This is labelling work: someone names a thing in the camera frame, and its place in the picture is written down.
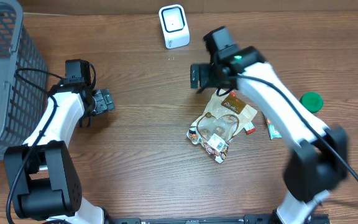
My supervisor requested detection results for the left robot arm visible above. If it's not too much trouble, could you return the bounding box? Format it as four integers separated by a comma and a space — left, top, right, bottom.
4, 59, 115, 223

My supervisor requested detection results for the teal orange soup packet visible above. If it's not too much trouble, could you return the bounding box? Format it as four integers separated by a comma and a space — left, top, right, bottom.
265, 116, 282, 140

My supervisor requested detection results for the grey plastic mesh basket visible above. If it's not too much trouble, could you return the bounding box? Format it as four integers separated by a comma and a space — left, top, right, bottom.
0, 0, 48, 160

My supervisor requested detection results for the green white cup container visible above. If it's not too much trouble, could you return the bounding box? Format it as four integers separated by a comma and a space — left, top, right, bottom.
300, 92, 324, 114

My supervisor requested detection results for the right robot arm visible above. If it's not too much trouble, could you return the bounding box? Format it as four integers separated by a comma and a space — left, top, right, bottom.
190, 27, 350, 223

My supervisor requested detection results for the red snack packet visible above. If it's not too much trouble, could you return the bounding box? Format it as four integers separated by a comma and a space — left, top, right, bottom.
229, 91, 255, 134

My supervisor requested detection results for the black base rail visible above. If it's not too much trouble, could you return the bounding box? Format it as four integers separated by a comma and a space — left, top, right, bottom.
113, 213, 331, 224

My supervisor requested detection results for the white barcode scanner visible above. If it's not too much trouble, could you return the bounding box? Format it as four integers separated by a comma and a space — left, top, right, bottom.
158, 4, 190, 49

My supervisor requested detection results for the white brown snack bag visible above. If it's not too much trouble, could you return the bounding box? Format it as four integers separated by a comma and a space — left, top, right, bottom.
186, 90, 257, 164

